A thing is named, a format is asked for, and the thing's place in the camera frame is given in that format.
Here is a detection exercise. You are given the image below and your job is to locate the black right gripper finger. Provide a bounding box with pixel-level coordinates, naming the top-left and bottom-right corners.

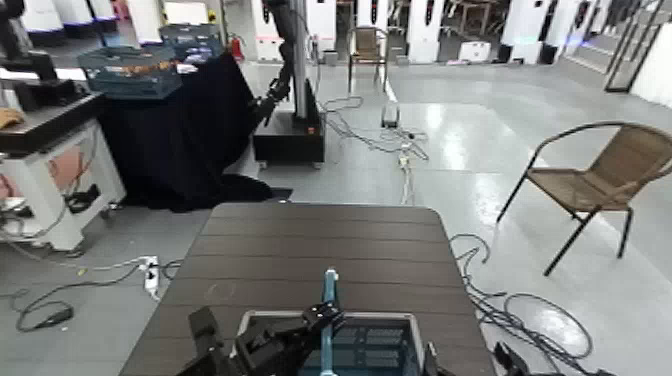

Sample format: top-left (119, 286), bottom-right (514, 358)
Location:
top-left (493, 341), bottom-right (531, 376)
top-left (422, 341), bottom-right (458, 376)

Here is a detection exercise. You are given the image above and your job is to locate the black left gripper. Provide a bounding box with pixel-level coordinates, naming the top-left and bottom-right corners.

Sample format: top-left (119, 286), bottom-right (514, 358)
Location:
top-left (175, 301), bottom-right (348, 376)

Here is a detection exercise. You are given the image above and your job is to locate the black robot base with column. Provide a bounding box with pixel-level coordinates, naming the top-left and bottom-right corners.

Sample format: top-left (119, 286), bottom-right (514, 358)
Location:
top-left (252, 0), bottom-right (327, 169)

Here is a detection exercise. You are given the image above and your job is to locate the blue crate holding brown items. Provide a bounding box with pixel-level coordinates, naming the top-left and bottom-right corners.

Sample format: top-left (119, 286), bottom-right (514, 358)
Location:
top-left (77, 46), bottom-right (183, 101)

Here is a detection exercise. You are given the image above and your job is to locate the blue crate holding bags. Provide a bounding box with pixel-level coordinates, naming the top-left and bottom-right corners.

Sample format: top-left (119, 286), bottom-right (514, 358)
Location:
top-left (158, 23), bottom-right (225, 63)

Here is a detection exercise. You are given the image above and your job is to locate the white power strip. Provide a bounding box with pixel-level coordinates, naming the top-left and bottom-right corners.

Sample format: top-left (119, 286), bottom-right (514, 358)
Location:
top-left (142, 255), bottom-right (161, 302)

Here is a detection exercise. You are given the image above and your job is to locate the small grey floor device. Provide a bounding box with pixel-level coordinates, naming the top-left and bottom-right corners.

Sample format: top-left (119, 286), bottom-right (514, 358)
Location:
top-left (381, 102), bottom-right (401, 130)

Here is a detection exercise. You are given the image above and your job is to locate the white wheeled cart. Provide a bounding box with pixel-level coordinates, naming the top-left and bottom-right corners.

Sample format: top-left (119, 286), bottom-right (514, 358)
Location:
top-left (0, 119), bottom-right (127, 252)

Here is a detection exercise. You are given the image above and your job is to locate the red fire extinguisher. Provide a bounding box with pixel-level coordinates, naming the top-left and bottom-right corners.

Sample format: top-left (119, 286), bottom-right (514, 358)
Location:
top-left (229, 33), bottom-right (246, 63)

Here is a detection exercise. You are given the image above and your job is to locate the black bench top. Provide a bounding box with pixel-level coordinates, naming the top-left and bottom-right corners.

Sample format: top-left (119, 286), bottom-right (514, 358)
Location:
top-left (0, 91), bottom-right (106, 155)

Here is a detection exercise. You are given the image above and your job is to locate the small white box unit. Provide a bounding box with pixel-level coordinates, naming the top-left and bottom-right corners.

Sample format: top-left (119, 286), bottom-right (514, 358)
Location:
top-left (458, 40), bottom-right (493, 64)

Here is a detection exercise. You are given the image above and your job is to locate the black device box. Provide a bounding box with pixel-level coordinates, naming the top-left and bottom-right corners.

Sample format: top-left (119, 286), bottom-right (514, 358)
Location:
top-left (12, 78), bottom-right (89, 113)

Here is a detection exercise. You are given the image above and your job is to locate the tan cloth item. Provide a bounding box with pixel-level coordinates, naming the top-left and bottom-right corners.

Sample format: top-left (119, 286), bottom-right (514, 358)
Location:
top-left (0, 107), bottom-right (26, 130)

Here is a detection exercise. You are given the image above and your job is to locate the black floor cable bundle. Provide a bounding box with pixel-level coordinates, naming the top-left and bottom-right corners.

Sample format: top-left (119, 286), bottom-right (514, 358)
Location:
top-left (449, 233), bottom-right (596, 376)

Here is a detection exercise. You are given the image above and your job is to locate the white extension cord strip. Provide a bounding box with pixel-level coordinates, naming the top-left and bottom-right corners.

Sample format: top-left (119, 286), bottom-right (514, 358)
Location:
top-left (397, 152), bottom-right (416, 207)

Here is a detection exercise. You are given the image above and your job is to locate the wicker chair with black frame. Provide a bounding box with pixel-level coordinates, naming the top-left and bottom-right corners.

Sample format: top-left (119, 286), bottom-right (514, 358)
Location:
top-left (495, 121), bottom-right (672, 278)
top-left (346, 26), bottom-right (391, 95)

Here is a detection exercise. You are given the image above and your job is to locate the black cable with adapter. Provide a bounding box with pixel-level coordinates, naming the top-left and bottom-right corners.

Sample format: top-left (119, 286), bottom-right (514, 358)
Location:
top-left (0, 262), bottom-right (182, 334)

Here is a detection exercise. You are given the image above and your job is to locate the grey floor cable tangle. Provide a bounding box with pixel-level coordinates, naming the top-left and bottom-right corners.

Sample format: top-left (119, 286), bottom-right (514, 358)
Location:
top-left (319, 94), bottom-right (430, 162)

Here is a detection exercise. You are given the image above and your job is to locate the black metal frame rack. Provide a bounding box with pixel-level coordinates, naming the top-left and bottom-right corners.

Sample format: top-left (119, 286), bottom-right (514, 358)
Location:
top-left (603, 0), bottom-right (668, 94)

